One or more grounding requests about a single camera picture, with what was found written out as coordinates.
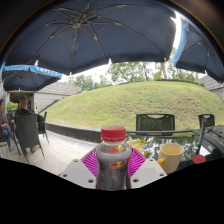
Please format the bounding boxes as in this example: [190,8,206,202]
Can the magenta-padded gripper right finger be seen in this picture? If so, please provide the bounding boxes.
[128,147,168,190]

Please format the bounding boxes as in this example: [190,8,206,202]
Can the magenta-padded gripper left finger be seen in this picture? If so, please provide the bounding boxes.
[59,147,101,190]

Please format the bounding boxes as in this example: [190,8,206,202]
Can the red-capped drink bottle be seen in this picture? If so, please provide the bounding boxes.
[95,125,133,191]

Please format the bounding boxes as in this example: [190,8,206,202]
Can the yellow snack packet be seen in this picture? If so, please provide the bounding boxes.
[126,139,151,158]

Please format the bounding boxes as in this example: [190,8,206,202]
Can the yellow mug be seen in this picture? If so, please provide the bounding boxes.
[157,143,185,175]

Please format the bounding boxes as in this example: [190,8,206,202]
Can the wide dark wicker chair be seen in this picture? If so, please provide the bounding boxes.
[135,113,176,132]

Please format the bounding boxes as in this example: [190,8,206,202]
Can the flat round red coaster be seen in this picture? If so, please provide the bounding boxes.
[192,154,207,165]

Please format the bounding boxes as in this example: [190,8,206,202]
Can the dark slim chair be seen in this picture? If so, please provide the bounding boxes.
[38,111,50,144]

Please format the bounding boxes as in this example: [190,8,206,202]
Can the grey standing tube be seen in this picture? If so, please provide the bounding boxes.
[194,119,208,156]

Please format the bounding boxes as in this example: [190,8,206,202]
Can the dark high-backed wicker chair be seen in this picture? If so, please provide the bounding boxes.
[13,113,46,164]

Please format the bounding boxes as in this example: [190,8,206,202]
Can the wicker-edged glass table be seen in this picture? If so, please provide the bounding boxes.
[203,124,224,158]

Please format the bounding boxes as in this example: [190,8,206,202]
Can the small dark wicker chair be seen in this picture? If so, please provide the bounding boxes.
[198,113,216,129]

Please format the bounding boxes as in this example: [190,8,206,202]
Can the grey-roofed building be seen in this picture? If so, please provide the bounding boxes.
[199,74,224,101]
[8,80,83,113]

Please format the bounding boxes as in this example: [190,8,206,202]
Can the person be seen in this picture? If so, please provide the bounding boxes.
[13,95,44,123]
[0,98,14,151]

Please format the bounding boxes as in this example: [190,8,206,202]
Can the navy parasol with printed edge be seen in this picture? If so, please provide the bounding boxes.
[1,64,63,92]

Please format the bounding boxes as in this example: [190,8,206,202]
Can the navy parasol with blue edge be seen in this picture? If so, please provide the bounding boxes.
[171,16,224,84]

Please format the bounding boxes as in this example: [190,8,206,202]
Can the large navy parasol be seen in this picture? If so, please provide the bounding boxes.
[1,0,178,77]

